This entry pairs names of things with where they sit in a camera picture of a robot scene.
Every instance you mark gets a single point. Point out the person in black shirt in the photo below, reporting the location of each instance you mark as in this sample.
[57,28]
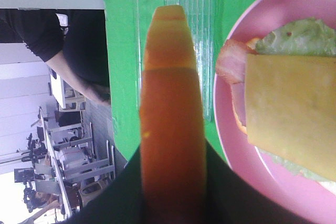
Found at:
[80,56]

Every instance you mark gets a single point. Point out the yellow cheese slice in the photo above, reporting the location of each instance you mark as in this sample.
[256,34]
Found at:
[291,113]

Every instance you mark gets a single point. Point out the pink round plate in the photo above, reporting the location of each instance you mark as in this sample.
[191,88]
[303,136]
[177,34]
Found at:
[302,196]

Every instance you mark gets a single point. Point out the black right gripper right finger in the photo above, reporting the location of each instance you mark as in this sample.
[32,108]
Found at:
[231,200]

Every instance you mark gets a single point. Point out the right clear plastic container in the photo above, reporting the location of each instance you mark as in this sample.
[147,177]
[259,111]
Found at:
[200,19]

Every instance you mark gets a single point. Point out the green lettuce leaf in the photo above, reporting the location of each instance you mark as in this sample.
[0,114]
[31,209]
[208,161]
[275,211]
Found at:
[304,37]

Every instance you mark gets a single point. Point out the bread slice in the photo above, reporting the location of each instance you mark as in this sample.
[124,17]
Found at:
[246,82]
[173,144]

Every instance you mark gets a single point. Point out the green tablecloth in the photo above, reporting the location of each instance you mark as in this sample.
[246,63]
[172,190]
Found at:
[122,63]

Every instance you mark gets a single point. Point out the bacon strip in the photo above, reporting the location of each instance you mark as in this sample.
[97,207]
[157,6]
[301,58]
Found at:
[231,61]

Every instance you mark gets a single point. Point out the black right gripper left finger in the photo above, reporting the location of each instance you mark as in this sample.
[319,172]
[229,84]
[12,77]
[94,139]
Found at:
[120,202]

